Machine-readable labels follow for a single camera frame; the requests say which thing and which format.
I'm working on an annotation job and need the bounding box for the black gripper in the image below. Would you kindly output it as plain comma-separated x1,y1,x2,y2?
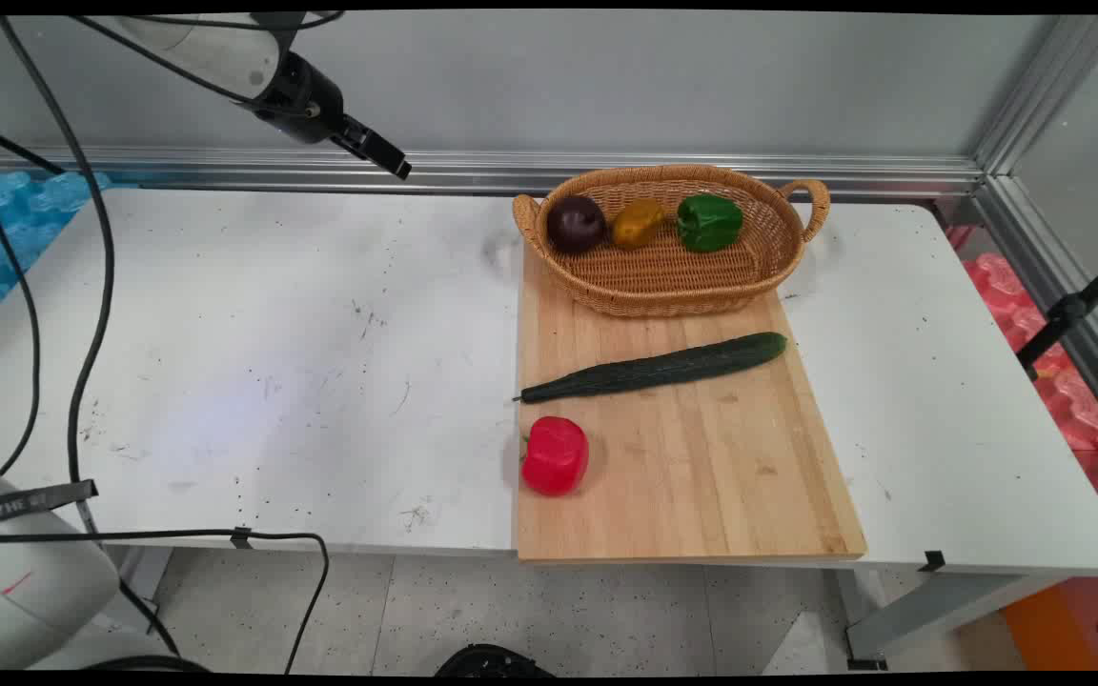
244,51,413,182

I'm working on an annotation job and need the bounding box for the long green cucumber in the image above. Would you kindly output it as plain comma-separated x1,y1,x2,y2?
513,332,788,404

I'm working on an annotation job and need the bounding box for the dark purple plum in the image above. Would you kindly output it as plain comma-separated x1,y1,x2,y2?
547,194,607,255

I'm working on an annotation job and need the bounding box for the yellow bell pepper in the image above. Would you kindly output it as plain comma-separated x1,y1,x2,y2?
612,198,667,252

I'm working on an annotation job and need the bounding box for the woven wicker basket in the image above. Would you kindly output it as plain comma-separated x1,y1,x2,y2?
512,164,832,318

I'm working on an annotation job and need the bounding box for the green bell pepper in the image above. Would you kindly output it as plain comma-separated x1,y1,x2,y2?
676,193,744,253

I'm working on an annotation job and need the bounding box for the red bell pepper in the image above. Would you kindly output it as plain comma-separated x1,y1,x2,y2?
520,415,591,497

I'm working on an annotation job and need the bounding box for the blue bubble wrap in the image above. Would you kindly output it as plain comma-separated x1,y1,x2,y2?
0,170,113,334

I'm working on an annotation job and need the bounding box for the wooden cutting board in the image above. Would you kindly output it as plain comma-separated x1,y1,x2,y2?
514,240,868,564

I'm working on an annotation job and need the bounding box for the round black floor object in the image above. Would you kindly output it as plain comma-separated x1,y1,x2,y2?
435,643,556,678

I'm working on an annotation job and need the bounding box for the black tripod stand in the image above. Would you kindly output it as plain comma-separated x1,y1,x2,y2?
1016,245,1098,382

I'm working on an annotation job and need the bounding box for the red bubble wrap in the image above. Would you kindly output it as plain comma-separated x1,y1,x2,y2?
947,224,1098,535

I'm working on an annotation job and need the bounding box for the grey table leg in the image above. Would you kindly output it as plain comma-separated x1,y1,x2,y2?
835,570,1076,670

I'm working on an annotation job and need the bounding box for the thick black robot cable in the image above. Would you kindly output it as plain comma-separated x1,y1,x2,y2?
0,15,183,660

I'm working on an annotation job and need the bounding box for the aluminium frame rail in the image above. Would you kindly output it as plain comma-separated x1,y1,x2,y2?
0,145,988,200

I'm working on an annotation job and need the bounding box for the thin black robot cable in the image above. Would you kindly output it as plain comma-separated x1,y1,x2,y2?
0,119,67,475

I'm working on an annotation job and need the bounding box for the black floor cable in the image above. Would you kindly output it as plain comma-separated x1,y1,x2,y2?
0,529,332,675

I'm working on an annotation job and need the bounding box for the grey printed velcro strap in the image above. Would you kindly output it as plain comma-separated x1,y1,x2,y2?
0,480,99,531

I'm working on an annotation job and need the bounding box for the aluminium frame post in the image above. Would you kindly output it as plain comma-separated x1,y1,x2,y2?
972,14,1098,441

